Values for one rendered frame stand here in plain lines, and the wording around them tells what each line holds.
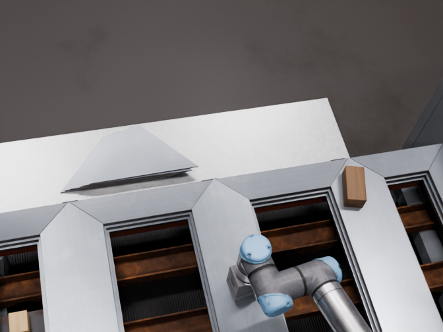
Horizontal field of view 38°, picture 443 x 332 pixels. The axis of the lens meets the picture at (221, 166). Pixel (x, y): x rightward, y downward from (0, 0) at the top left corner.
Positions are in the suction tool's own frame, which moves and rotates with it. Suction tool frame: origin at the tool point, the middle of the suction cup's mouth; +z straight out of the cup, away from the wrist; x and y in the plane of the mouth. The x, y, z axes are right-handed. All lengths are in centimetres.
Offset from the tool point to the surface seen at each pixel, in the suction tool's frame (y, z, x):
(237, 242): -4.3, -0.9, -14.5
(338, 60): -118, 85, -128
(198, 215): 3.6, -0.8, -26.6
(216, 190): -4.6, -0.8, -32.6
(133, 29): -21, 85, -180
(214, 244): 2.5, -0.9, -15.9
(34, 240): 51, 1, -35
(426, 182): -71, 2, -15
